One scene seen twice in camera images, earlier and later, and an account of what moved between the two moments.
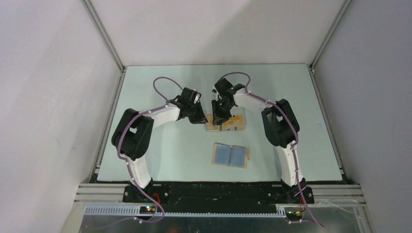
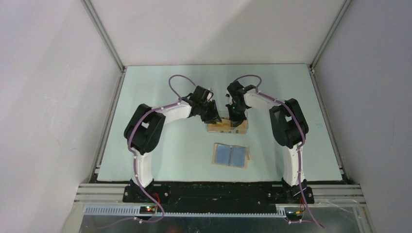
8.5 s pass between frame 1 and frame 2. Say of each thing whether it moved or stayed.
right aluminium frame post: stayed
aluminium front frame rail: stayed
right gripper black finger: moved
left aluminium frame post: stayed
